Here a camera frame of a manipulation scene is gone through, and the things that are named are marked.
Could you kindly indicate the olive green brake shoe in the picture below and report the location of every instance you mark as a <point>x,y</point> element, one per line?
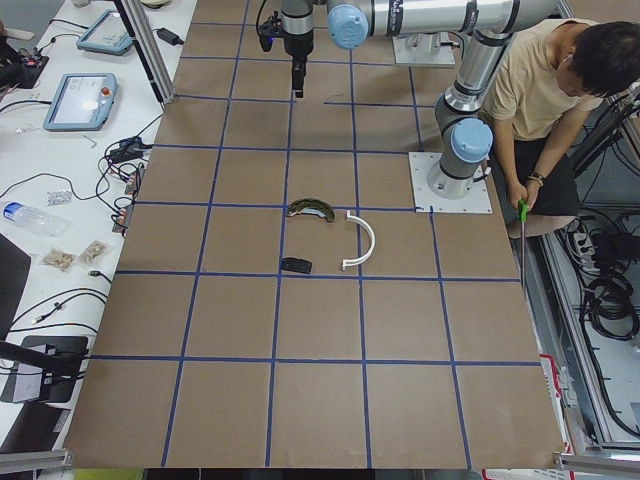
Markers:
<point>311,206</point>

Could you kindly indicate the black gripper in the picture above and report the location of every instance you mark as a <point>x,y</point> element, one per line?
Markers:
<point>297,46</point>

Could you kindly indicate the teach pendant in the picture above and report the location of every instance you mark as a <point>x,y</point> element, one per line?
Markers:
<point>107,35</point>
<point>82,102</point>

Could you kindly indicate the far teach pendant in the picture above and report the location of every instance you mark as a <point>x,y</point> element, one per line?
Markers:
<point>107,35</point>

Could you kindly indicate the black box device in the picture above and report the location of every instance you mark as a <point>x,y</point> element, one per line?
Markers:
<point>43,368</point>

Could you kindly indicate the clear water bottle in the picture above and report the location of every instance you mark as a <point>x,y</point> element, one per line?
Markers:
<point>32,219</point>

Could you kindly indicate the black brake pad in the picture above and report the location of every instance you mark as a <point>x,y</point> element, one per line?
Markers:
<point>296,265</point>

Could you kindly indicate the bag of screws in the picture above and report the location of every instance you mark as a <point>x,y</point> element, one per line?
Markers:
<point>59,259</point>
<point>93,252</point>

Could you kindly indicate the white curved plastic bracket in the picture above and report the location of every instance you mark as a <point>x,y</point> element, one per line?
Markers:
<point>367,241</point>

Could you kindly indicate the green handled tool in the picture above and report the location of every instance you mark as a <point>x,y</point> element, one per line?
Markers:
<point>522,219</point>

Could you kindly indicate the black power adapter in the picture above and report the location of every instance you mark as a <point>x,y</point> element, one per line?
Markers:
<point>169,37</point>

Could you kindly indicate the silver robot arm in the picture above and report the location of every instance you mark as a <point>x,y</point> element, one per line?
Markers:
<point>411,70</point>

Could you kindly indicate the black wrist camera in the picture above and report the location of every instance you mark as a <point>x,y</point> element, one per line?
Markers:
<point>268,31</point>

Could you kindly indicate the aluminium frame post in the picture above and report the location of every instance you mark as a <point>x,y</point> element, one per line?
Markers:
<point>139,29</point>

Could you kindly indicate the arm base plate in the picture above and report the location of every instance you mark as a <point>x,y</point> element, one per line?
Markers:
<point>435,192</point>
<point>428,50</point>

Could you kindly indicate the near teach pendant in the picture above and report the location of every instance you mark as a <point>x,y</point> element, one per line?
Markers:
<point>82,102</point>

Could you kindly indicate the man in beige shirt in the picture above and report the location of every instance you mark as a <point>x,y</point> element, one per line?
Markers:
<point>553,76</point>

